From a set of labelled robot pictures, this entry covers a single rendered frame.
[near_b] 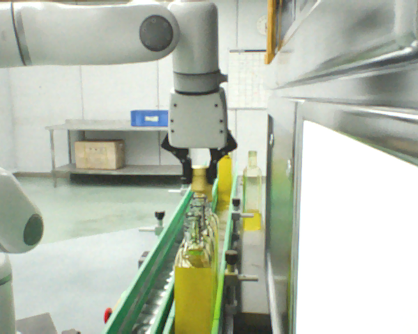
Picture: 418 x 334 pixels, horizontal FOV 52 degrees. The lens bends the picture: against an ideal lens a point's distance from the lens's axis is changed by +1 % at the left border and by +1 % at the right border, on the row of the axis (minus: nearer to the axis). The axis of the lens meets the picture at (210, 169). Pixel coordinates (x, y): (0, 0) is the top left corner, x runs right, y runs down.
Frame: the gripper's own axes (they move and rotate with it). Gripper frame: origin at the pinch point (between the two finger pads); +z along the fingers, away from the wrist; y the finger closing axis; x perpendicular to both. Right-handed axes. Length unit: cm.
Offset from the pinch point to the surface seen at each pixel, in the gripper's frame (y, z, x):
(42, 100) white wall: 321, 142, -549
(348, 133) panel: -13, -26, 52
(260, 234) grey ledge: -12, 44, -47
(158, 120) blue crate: 124, 152, -485
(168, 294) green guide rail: 5.4, 20.5, 9.3
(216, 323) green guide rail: -4.1, 18.2, 17.9
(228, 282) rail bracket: -4.8, 24.3, 0.7
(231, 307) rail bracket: -5.6, 29.4, 2.1
